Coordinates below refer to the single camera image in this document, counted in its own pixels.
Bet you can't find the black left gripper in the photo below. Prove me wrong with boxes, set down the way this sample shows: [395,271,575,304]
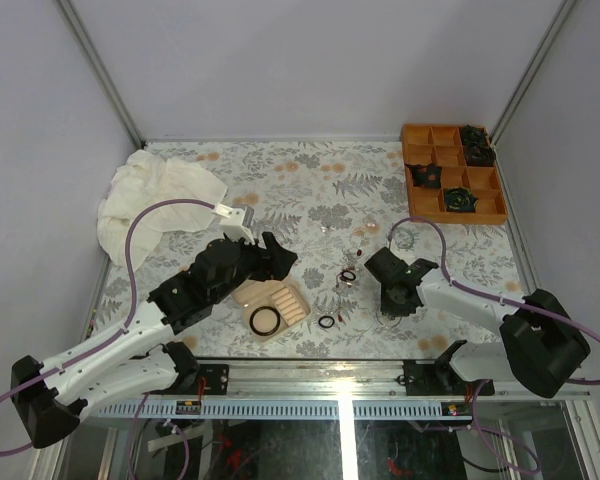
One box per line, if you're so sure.
[213,233,298,307]

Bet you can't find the beige jewelry box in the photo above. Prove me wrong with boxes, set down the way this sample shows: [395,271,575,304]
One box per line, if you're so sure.
[231,276,311,343]

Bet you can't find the black bangle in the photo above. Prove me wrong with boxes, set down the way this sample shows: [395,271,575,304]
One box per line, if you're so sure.
[249,306,282,337]

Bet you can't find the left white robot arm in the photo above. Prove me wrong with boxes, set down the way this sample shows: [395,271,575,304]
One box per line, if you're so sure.
[11,232,298,449]

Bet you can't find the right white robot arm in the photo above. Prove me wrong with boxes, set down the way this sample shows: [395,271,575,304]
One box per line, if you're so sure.
[365,247,591,398]

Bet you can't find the floral patterned tablecloth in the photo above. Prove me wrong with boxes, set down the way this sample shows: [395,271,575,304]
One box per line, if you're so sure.
[94,139,541,360]

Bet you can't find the black flower green swirls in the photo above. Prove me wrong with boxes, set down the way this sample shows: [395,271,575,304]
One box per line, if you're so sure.
[443,187,478,213]

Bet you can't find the black flower orange dots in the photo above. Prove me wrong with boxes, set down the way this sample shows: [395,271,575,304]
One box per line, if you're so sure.
[406,163,442,189]

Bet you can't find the orange wooden divided tray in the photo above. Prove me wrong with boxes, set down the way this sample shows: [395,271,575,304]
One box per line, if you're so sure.
[401,124,508,225]

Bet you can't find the black fabric flower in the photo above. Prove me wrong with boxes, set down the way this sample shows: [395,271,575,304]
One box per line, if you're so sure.
[464,143,496,167]
[460,125,489,145]

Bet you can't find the white crumpled cloth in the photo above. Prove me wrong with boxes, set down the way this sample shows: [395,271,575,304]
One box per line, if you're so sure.
[97,150,228,269]

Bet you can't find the black fabric flower top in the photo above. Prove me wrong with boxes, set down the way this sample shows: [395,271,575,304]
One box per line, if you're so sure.
[460,125,489,145]

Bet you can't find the thin silver cuff bracelet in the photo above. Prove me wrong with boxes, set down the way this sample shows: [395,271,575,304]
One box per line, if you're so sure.
[374,309,407,328]

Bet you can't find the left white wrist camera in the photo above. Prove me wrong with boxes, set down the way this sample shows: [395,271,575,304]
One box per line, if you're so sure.
[213,204,255,245]

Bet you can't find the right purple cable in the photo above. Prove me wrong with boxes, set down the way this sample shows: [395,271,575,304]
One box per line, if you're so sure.
[387,216,600,474]

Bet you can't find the purple cable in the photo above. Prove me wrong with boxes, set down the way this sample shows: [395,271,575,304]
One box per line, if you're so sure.
[0,198,221,459]
[387,216,600,474]

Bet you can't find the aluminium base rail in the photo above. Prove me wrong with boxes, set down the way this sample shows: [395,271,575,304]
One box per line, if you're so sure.
[57,357,592,421]

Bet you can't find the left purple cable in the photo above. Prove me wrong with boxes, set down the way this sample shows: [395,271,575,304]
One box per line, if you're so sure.
[0,198,221,459]

